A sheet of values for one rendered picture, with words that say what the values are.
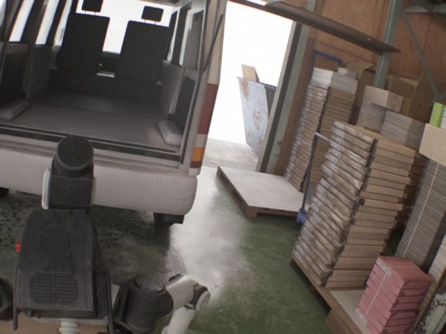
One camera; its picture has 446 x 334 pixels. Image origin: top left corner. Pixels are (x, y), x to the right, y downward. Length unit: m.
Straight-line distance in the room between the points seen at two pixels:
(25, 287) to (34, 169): 1.36
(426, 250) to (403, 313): 0.45
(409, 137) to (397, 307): 2.29
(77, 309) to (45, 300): 0.08
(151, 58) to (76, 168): 3.10
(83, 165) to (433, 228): 1.94
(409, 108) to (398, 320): 2.48
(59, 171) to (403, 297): 1.72
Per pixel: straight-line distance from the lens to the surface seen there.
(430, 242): 2.37
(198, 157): 2.28
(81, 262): 0.94
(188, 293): 1.20
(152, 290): 1.01
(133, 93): 4.04
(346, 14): 4.93
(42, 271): 0.95
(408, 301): 2.14
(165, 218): 2.52
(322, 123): 4.10
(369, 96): 4.23
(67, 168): 1.03
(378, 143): 2.17
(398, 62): 5.45
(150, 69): 4.06
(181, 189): 2.26
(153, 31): 4.03
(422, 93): 5.13
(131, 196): 2.23
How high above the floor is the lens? 1.21
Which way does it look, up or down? 16 degrees down
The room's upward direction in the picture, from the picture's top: 14 degrees clockwise
